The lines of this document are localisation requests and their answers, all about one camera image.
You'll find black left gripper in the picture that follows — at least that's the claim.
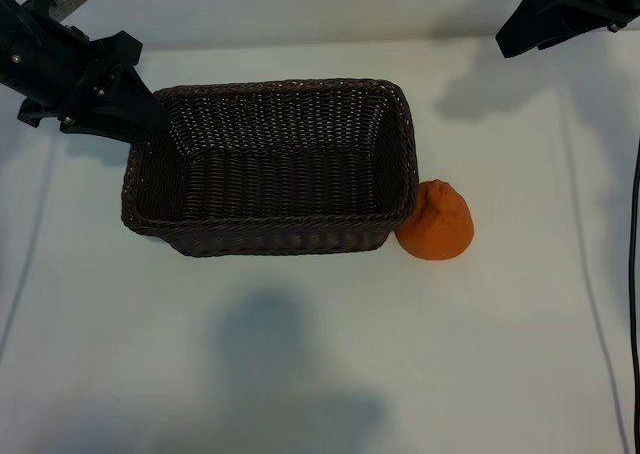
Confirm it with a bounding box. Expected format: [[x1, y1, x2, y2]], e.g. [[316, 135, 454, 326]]
[[0, 0, 172, 147]]

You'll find dark brown wicker basket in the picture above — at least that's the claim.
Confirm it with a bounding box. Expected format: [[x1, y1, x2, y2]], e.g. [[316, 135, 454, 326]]
[[119, 77, 420, 259]]

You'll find orange citrus fruit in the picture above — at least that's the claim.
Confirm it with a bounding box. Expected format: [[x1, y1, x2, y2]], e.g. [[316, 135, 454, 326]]
[[396, 177, 476, 262]]

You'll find long black cable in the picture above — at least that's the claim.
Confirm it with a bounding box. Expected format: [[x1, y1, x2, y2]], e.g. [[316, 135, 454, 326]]
[[626, 138, 640, 454]]

